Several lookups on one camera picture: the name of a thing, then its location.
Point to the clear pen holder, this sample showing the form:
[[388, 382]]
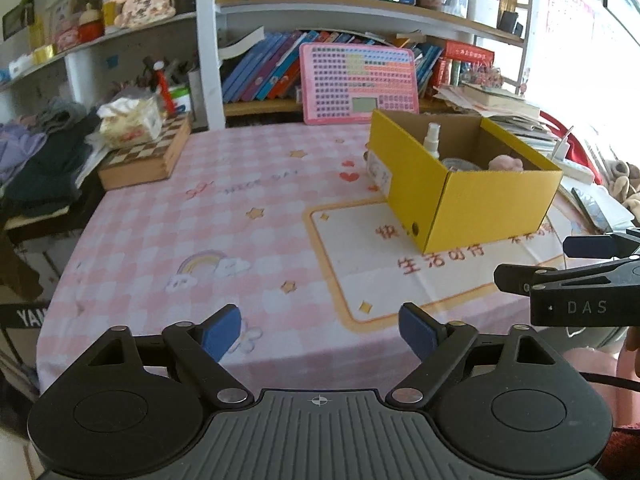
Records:
[[454, 2]]

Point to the white charger plug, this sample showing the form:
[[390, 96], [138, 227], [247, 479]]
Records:
[[562, 150]]

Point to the small black box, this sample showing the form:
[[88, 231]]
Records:
[[511, 22]]

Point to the pink plush toy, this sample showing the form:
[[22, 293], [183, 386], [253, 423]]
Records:
[[505, 162]]

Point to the white pen holder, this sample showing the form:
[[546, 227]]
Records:
[[484, 10]]

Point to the white open booklet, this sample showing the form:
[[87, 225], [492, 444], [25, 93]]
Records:
[[240, 42]]

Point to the white notebook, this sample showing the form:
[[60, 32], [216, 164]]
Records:
[[617, 210]]

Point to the red pen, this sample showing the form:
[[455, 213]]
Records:
[[165, 87]]

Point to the yellow cardboard box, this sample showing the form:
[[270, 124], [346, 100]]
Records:
[[490, 210]]

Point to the row of blue books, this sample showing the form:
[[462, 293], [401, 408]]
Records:
[[427, 67]]

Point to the stack of books and papers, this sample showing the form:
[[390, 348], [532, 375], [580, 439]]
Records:
[[505, 105]]

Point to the beige plush toy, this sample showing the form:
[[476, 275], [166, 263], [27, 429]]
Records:
[[625, 185]]

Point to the clear plastic cup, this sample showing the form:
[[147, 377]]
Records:
[[457, 165]]

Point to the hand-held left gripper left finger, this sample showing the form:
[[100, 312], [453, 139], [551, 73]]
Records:
[[222, 332]]

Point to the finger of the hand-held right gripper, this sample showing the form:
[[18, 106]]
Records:
[[595, 246], [520, 276]]

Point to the pink checked tablecloth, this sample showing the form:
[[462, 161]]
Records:
[[200, 220]]

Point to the row of colourful books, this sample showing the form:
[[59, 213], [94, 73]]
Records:
[[260, 70]]

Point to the pink toy keyboard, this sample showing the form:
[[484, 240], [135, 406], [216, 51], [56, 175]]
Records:
[[357, 80]]

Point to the black smartphone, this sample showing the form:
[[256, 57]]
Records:
[[592, 210]]

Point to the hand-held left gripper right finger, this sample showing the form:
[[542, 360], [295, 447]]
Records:
[[415, 330]]

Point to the dark red garment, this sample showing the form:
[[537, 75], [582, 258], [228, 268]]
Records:
[[627, 452]]

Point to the thick red book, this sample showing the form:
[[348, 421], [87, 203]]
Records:
[[470, 51]]

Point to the pile of dark clothes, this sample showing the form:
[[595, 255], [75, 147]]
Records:
[[45, 165]]

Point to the bunch of colourful clips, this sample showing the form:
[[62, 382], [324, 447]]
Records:
[[480, 76]]

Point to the floral tissue pack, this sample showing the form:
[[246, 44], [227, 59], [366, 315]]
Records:
[[130, 122]]

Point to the pink alphabet poster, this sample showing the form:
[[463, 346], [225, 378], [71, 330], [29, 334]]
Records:
[[570, 7]]

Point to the white wooden bookshelf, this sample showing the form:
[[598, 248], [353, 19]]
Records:
[[207, 60]]

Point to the person's right forearm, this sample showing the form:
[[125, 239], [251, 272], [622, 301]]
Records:
[[632, 355]]

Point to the white jar green label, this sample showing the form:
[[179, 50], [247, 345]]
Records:
[[180, 100]]

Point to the wooden chess box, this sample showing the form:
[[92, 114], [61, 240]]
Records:
[[145, 160]]

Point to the white spray bottle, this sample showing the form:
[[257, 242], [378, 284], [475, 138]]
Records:
[[431, 142]]

